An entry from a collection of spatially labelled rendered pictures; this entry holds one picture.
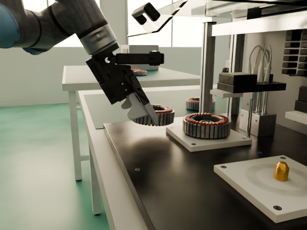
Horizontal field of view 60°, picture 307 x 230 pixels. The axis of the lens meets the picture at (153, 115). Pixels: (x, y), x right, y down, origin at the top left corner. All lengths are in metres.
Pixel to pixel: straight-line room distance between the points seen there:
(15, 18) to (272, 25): 0.48
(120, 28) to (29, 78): 1.82
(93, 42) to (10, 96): 4.61
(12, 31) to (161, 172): 0.35
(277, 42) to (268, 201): 0.53
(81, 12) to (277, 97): 0.56
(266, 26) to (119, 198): 0.45
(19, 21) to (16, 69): 4.56
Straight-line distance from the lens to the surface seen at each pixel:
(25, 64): 5.07
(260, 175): 0.47
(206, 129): 0.59
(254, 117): 0.69
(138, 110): 0.60
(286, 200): 0.41
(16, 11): 0.55
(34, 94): 5.12
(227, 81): 0.64
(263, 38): 0.88
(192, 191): 0.42
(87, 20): 0.60
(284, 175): 0.46
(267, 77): 0.70
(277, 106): 0.83
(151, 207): 0.38
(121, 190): 0.47
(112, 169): 0.54
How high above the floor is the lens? 0.98
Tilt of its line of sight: 14 degrees down
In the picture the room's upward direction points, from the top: straight up
